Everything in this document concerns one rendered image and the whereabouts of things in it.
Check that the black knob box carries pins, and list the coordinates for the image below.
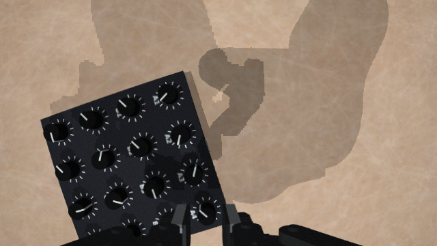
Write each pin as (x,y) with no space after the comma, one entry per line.
(159,116)

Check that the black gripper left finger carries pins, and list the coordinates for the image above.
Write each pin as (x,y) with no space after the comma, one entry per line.
(175,232)

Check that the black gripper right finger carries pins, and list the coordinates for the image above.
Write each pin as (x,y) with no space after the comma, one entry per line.
(238,231)

